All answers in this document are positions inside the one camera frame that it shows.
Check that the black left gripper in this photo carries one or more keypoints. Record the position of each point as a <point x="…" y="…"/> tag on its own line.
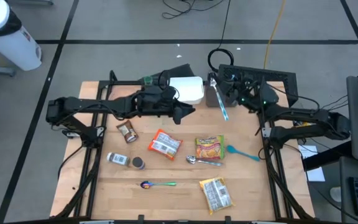
<point x="158" y="101"/>

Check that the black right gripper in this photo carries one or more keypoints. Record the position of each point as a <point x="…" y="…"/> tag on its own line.
<point x="244" y="90"/>

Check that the orange ramen packet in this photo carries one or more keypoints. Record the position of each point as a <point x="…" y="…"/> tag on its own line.
<point x="165" y="144"/>

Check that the green lid spice jar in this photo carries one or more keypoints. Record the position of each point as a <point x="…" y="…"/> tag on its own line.
<point x="148" y="80"/>

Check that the teal plastic spoon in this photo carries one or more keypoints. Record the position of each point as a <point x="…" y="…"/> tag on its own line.
<point x="232" y="149"/>

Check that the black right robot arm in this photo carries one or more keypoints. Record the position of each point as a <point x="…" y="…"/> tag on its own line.
<point x="297" y="113"/>

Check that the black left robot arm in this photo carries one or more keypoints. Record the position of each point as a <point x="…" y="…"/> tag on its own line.
<point x="98" y="104"/>

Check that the white plastic bin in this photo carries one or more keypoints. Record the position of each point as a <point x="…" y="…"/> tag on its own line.
<point x="191" y="90"/>

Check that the lime chili shrimp ramen packet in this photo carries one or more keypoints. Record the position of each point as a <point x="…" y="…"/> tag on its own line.
<point x="210" y="148"/>

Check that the silver metal spoon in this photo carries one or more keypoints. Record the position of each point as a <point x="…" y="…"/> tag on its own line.
<point x="191" y="159"/>

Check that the garlic powder jar black lid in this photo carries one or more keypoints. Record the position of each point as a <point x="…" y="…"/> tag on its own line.
<point x="138" y="163"/>

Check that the yellow plug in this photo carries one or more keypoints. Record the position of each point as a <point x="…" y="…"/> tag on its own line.
<point x="301" y="124"/>

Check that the clear spice jar white label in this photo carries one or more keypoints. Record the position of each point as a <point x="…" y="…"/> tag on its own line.
<point x="118" y="159"/>

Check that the iridescent metal spoon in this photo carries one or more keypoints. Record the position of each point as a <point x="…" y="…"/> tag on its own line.
<point x="145" y="184"/>

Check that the yellow ramen packet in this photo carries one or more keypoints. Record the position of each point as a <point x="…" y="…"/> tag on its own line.
<point x="216" y="194"/>

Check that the black desk leg bar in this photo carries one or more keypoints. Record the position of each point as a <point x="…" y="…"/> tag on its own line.
<point x="328" y="155"/>

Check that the white paper sheet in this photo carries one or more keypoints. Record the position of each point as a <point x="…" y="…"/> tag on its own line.
<point x="315" y="174"/>

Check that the white computer mouse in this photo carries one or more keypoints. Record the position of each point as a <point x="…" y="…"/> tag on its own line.
<point x="336" y="194"/>

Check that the white trash can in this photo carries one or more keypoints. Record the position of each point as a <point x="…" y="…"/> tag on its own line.
<point x="14" y="46"/>

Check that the black table frame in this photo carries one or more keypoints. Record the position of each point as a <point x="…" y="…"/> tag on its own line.
<point x="120" y="82"/>

